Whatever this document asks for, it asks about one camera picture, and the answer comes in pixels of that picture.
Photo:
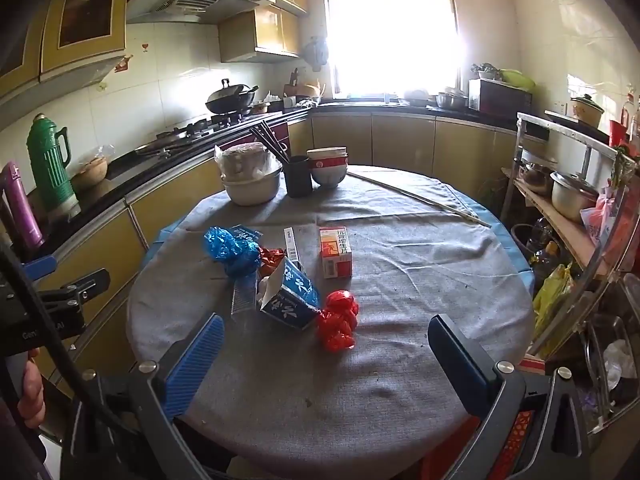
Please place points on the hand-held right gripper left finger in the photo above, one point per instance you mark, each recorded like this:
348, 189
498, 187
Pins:
195, 365

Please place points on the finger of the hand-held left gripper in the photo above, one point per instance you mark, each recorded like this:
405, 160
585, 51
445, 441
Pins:
82, 286
39, 267

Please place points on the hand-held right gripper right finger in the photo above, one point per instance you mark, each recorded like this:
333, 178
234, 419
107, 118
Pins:
462, 362

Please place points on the grey striped packet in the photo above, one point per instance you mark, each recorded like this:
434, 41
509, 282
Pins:
244, 296

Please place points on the blue plastic bag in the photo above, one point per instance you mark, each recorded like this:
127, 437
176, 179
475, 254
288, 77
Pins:
227, 252

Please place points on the large blue white carton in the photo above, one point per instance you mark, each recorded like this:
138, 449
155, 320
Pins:
292, 300

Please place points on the red plastic wrapper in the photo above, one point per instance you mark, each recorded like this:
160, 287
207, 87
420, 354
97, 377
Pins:
340, 320

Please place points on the orange foil wrapper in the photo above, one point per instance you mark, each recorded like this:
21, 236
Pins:
272, 256

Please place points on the small blue white box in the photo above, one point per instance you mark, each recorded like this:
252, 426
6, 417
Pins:
250, 233

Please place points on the slim white box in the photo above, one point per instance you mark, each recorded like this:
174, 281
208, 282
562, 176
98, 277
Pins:
291, 247

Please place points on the orange white medicine box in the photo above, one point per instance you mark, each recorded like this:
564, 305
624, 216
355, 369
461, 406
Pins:
336, 255

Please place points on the person's left hand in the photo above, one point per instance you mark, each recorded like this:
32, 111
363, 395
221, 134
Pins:
32, 392

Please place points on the purple vacuum bottle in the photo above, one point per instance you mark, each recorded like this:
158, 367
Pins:
20, 205

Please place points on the cardboard box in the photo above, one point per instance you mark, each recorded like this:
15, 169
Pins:
535, 365

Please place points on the green thermos jug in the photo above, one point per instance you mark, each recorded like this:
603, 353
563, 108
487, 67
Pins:
50, 165

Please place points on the yellow plastic bag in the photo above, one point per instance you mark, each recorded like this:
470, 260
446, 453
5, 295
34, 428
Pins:
552, 300

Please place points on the brown bowl with plastic bag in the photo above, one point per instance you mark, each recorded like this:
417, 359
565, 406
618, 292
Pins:
90, 170

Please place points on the blue table cover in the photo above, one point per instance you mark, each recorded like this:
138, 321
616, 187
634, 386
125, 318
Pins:
500, 232

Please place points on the cooking oil bottle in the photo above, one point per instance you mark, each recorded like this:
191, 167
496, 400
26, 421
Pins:
545, 250

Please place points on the long wooden stick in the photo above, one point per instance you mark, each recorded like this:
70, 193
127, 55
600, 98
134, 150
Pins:
415, 197

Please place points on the cream metal basin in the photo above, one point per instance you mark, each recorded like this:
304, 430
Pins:
250, 191

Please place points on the glass-front yellow cabinet door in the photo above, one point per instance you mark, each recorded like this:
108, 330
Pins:
17, 70
85, 20

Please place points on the large steel pot with lid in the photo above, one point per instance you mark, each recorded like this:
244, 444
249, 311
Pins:
572, 197

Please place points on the small steel pot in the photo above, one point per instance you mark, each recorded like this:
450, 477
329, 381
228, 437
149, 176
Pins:
535, 177

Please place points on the pink red shopping bag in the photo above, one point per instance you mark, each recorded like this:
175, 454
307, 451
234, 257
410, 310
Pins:
600, 217

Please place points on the black gas stove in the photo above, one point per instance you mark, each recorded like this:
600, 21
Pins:
210, 125

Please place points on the plastic-wrapped white container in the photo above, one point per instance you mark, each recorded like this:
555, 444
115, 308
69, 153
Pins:
245, 157

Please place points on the black chopstick cup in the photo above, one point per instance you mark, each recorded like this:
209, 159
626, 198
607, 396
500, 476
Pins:
298, 177

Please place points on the red banded white bowl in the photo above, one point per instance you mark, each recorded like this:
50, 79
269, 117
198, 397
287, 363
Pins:
327, 172

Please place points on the bundle of dark chopsticks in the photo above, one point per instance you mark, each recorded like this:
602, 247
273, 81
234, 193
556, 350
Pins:
270, 142

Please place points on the black wok with lid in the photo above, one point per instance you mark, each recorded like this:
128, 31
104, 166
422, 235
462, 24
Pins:
230, 100

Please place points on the dark red built-in appliance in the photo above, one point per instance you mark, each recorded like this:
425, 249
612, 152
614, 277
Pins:
277, 132

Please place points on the metal storage rack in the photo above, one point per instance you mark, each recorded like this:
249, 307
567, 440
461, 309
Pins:
555, 132

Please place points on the plain white bowl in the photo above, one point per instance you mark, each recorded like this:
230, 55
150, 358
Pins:
327, 152

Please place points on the steel pots with lids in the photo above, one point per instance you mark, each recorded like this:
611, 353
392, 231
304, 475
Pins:
450, 100

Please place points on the black induction cooker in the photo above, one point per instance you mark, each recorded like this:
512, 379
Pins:
570, 122

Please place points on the dark microwave oven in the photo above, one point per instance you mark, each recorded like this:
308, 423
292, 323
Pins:
500, 96

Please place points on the white plates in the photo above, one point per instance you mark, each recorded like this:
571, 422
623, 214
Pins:
416, 96

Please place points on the red container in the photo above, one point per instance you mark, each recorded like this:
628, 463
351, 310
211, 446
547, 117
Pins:
619, 132

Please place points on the cream enamel pot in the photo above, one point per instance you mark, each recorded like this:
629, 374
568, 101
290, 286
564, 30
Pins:
586, 110

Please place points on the knife block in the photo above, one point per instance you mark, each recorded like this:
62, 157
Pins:
291, 85

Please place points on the green plastic basin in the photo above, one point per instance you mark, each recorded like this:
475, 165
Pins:
517, 77

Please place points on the small potted plant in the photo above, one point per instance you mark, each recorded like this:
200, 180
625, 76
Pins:
485, 70

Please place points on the hanging grey utensils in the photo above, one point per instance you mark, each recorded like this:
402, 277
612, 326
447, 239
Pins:
315, 55

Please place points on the bright window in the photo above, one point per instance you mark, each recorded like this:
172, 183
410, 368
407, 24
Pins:
390, 30

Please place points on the red wall sticker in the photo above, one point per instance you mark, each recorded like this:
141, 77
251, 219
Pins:
122, 64

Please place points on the white wall socket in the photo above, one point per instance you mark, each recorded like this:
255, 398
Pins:
562, 108

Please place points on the small yellow wall cabinet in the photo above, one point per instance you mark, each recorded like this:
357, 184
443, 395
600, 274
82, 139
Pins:
255, 35

